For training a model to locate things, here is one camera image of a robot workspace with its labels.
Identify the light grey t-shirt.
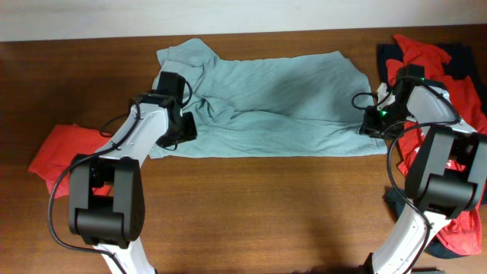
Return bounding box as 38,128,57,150
157,39,387,158

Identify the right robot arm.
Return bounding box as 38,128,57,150
359,65,486,274

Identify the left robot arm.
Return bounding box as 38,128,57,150
68,72,197,273

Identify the dark navy garment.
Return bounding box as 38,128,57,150
377,43,486,259

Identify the folded red cloth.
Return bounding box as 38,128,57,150
27,124,108,194

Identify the red printed t-shirt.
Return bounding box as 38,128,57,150
377,34,486,259

